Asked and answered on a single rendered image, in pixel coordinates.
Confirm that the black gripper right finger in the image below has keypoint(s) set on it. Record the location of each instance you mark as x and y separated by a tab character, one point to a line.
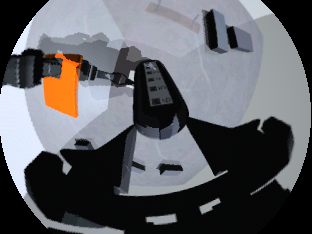
219	143

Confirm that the dark grey switch panel with green rocker switches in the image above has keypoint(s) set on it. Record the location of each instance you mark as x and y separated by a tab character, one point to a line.
159	110

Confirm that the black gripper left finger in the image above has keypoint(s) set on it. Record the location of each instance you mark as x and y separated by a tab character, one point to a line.
112	161

